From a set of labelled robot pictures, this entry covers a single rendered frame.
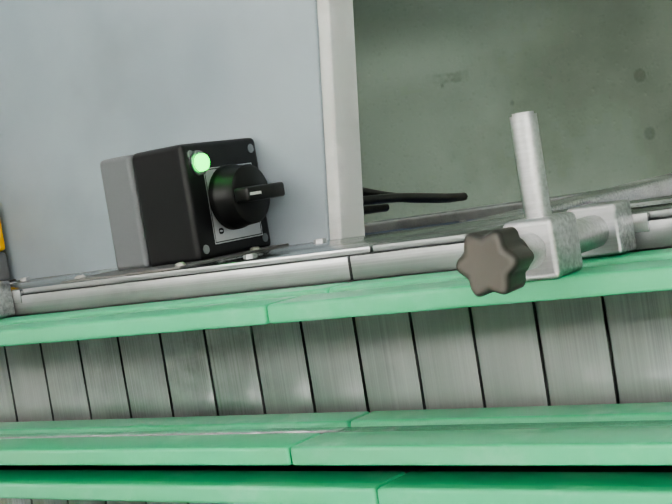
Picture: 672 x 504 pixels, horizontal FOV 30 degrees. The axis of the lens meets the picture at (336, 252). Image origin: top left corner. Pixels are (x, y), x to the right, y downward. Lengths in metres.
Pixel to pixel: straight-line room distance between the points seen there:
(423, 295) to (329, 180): 0.30
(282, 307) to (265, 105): 0.29
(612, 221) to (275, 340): 0.24
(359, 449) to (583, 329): 0.13
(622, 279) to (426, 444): 0.13
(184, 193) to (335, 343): 0.18
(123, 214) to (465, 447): 0.37
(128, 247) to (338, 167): 0.16
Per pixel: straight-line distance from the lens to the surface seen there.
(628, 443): 0.56
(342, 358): 0.72
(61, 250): 1.06
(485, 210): 1.38
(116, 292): 0.83
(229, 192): 0.84
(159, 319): 0.69
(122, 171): 0.88
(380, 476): 0.65
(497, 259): 0.51
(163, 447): 0.71
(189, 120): 0.95
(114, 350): 0.84
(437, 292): 0.58
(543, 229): 0.55
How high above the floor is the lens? 1.46
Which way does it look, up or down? 54 degrees down
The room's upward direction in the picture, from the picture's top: 103 degrees counter-clockwise
